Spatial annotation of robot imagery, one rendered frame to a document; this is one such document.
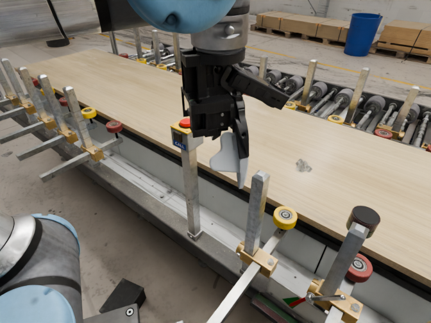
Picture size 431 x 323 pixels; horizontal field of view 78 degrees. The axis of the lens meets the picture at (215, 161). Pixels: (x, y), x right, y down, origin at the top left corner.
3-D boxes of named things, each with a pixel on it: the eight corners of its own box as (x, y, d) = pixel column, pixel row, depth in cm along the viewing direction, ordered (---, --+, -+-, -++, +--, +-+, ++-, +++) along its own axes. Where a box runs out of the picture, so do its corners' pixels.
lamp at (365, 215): (346, 281, 71) (376, 229, 58) (325, 268, 74) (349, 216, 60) (353, 265, 74) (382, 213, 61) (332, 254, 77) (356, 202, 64)
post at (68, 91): (95, 172, 147) (65, 88, 117) (92, 169, 148) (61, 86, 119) (101, 168, 149) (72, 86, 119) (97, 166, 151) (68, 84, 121)
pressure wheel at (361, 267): (356, 301, 80) (369, 281, 73) (329, 285, 84) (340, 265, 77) (363, 281, 85) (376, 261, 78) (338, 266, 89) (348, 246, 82)
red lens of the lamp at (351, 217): (373, 236, 59) (376, 230, 58) (345, 223, 62) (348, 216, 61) (380, 220, 63) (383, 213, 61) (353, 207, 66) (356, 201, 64)
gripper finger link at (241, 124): (231, 159, 43) (222, 106, 42) (242, 157, 43) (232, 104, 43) (241, 159, 38) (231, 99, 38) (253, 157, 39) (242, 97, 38)
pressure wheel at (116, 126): (112, 137, 151) (107, 119, 144) (127, 137, 151) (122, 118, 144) (108, 145, 145) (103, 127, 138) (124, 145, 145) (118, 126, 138)
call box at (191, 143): (188, 155, 79) (186, 132, 75) (172, 147, 83) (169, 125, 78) (204, 145, 84) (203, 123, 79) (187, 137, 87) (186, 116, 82)
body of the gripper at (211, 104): (183, 118, 45) (176, 43, 38) (231, 111, 47) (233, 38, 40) (194, 143, 39) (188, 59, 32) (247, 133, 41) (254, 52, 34)
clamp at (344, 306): (352, 327, 72) (358, 320, 69) (304, 296, 79) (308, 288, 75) (358, 310, 75) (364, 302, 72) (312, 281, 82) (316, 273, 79)
